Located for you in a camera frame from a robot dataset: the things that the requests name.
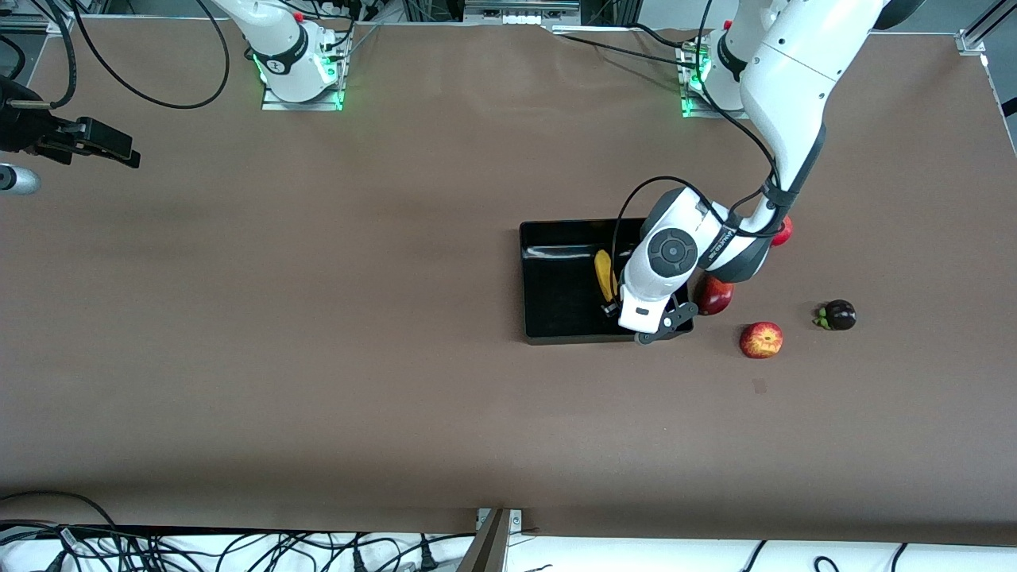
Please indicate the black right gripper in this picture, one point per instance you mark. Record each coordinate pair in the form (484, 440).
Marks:
(22, 129)

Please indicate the silver table edge bracket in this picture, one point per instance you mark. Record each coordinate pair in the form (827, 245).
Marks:
(516, 520)

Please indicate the yellow banana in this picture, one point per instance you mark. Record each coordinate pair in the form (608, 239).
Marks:
(605, 274)

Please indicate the silver corner bracket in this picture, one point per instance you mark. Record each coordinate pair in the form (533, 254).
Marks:
(971, 44)
(59, 25)

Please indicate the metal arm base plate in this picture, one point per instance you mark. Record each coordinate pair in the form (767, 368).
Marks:
(274, 105)
(693, 113)

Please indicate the black plastic tray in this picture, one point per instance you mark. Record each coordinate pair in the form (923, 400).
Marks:
(556, 306)

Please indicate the red yellow apple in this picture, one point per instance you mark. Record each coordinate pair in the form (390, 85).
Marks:
(761, 340)

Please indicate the red pomegranate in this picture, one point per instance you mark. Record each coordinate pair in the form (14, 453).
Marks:
(785, 232)

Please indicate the dark purple mangosteen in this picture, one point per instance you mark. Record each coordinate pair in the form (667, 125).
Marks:
(838, 315)

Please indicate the aluminium frame strut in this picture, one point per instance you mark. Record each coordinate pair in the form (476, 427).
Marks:
(989, 17)

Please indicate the aluminium camera post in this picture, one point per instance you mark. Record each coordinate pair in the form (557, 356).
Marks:
(486, 552)

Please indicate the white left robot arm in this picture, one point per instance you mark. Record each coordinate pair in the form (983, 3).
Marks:
(794, 71)

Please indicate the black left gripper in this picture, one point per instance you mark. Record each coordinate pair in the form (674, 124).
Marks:
(610, 311)

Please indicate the grey metal frame bar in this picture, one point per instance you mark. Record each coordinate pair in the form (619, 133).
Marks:
(520, 16)

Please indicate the red yellow mango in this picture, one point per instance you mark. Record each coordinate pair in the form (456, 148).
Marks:
(715, 298)

